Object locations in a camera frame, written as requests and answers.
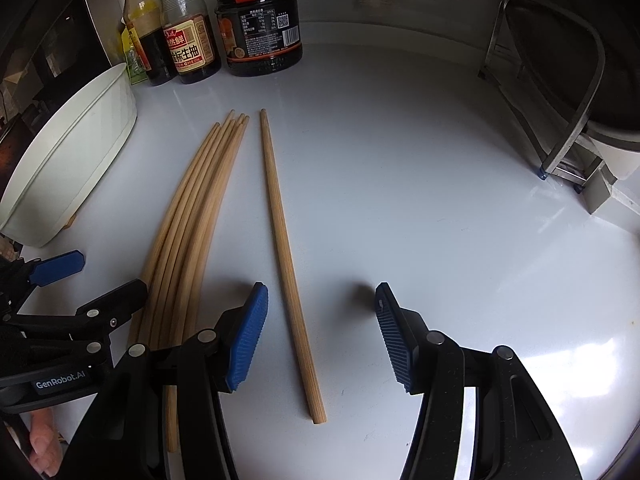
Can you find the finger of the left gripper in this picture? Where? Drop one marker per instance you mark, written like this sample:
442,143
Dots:
49,271
101,316

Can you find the wooden chopstick three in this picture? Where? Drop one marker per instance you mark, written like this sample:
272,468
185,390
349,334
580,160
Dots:
182,219

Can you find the left hand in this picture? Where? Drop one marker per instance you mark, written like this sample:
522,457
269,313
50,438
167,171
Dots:
46,456

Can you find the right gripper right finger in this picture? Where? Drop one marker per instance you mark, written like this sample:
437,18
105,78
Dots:
516,434

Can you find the wooden chopstick five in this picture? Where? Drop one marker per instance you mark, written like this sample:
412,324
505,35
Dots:
166,308

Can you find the white oval container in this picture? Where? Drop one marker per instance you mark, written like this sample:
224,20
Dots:
67,158

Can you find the yellow cap vinegar bottle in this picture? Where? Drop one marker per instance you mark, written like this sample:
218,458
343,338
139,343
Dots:
144,21

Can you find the dark pot lid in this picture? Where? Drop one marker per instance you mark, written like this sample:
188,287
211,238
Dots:
616,104

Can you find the wooden chopstick one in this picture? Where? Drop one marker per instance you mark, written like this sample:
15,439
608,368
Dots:
289,289

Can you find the metal lid rack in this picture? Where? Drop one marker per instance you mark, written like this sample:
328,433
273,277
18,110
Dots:
565,60

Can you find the white rice cooker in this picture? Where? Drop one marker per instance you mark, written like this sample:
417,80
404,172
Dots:
620,156

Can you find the wooden chopstick four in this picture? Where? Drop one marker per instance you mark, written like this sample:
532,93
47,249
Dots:
192,219

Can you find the wooden chopstick six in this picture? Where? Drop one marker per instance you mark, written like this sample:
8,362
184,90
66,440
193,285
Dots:
185,287

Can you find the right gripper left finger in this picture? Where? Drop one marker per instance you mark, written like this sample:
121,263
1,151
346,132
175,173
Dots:
122,435

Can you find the wooden chopstick two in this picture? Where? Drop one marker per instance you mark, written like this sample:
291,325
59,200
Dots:
172,228

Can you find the large dark soy sauce jug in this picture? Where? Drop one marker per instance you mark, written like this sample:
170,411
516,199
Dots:
260,37

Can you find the light soy sauce bottle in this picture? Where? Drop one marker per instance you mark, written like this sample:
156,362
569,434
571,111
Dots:
190,38

